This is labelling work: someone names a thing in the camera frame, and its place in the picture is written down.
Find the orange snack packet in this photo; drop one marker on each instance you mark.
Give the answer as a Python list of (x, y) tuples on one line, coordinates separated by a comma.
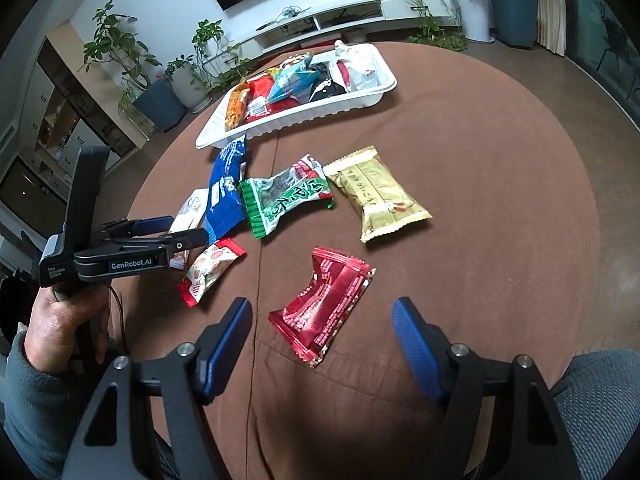
[(237, 105)]

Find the person's left forearm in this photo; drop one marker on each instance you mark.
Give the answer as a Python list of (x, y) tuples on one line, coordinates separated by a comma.
[(40, 410)]

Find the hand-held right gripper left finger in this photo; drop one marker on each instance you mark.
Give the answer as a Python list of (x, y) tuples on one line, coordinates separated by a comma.
[(227, 345)]

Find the beige curtain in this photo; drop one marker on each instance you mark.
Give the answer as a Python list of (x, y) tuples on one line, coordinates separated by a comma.
[(547, 5)]

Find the person's right leg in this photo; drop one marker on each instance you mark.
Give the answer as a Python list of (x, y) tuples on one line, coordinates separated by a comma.
[(600, 410)]

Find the plant in grey pot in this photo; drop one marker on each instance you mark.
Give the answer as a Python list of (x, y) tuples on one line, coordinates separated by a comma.
[(190, 90)]

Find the long white snack packet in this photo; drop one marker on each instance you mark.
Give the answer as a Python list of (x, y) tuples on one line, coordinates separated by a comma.
[(357, 67)]

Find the bright red snack packet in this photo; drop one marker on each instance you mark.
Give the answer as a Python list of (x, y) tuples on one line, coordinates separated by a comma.
[(262, 92)]

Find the plant in tall white pot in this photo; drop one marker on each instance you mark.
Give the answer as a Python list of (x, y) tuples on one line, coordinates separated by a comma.
[(472, 15)]

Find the white plastic tray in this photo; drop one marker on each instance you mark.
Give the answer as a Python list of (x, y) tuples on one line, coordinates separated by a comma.
[(280, 120)]

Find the small white plant pot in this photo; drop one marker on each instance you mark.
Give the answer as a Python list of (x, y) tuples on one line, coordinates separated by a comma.
[(355, 36)]

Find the white television cabinet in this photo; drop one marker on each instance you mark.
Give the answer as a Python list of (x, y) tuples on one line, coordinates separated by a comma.
[(400, 5)]

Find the panda print snack packet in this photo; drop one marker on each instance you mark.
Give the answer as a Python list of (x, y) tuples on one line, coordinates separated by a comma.
[(295, 75)]

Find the dark red foil snack packet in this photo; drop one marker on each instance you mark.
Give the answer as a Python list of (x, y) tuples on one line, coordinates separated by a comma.
[(320, 305)]

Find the large-leaf plant in blue pot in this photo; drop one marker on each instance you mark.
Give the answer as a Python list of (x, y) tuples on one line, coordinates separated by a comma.
[(515, 15)]

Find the wooden wall cabinet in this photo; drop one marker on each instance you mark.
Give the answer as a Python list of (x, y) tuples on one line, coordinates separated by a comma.
[(50, 135)]

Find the glass sliding door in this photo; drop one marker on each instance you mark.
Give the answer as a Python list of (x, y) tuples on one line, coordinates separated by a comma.
[(610, 35)]

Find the trailing vine plant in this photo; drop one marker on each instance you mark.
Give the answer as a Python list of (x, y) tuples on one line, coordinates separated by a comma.
[(210, 35), (425, 25)]

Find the person's left hand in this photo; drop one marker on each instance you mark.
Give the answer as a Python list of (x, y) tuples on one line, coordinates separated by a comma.
[(55, 325)]

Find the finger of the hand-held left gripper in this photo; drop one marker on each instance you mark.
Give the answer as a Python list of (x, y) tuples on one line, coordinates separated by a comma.
[(190, 240), (155, 222)]

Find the gold snack packet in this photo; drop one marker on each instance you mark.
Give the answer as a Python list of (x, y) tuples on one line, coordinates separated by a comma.
[(380, 192)]

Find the pink white snack packet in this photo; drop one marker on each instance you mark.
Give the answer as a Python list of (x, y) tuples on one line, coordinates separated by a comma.
[(210, 270)]

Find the small white snack packet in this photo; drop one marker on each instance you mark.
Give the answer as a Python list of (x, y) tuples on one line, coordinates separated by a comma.
[(189, 210)]

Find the blue snack packet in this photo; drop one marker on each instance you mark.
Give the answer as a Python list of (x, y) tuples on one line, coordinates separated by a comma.
[(225, 190)]

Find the black snack packet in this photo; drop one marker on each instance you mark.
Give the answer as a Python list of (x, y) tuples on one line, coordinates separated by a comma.
[(325, 87)]

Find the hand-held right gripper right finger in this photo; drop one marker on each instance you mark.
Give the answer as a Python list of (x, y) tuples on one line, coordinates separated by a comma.
[(415, 345)]

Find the small-leaf tree in blue pot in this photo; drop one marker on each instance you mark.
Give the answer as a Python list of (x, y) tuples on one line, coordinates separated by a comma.
[(160, 102)]

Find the green snack packet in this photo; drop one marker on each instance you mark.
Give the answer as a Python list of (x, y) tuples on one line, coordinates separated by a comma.
[(272, 205)]

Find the black set-top box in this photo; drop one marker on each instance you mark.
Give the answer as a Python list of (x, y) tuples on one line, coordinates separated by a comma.
[(345, 17)]

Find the red grey snack packet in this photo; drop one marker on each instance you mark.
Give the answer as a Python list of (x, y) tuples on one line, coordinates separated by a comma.
[(307, 165)]

